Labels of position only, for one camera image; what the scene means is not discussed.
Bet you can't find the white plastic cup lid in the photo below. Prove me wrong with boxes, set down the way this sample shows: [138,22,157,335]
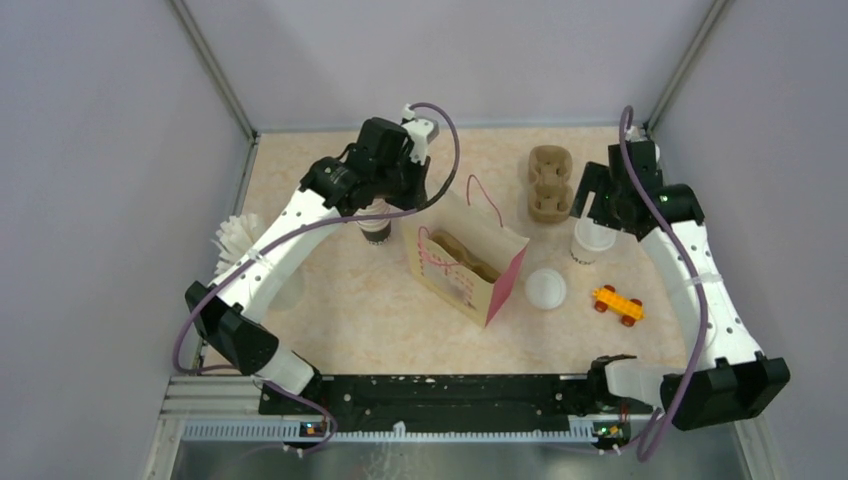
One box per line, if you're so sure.
[574,217,617,252]

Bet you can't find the white paper coffee cup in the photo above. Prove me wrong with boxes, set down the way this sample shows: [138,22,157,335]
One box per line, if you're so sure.
[570,217,617,265]

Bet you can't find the cream Cakes paper bag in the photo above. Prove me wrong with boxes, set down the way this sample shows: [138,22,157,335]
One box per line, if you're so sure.
[400,174,529,328]

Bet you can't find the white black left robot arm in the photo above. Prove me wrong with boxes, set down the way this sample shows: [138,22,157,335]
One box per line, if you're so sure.
[185,114,439,414]

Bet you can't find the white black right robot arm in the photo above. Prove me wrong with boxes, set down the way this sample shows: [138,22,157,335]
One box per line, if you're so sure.
[571,140,791,431]

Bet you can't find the brown pulp cup carrier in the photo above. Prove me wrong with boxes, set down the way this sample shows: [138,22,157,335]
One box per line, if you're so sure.
[528,145,573,224]

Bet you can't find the stack of white paper cups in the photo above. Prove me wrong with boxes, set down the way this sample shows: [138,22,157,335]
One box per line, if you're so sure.
[356,199,392,245]

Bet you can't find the yellow toy car red wheels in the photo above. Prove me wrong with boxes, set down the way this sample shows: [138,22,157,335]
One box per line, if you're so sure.
[592,285,645,327]

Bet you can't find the stack of translucent lids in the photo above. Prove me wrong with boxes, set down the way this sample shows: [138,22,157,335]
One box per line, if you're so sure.
[524,268,567,311]

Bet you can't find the bundle of white paper straws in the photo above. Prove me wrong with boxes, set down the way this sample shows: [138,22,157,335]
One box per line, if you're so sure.
[211,213,266,275]

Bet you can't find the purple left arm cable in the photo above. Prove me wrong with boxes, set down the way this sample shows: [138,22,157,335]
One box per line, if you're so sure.
[172,101,462,456]

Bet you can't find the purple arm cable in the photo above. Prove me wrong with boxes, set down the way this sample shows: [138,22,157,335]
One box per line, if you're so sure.
[172,101,462,456]
[618,104,711,464]

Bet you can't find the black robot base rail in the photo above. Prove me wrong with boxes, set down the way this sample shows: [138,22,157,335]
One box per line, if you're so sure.
[258,374,651,433]

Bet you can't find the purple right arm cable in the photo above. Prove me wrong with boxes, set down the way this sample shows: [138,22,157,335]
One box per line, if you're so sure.
[618,104,711,464]

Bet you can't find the grey slotted cable duct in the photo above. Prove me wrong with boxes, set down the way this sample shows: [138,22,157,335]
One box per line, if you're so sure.
[181,420,596,443]

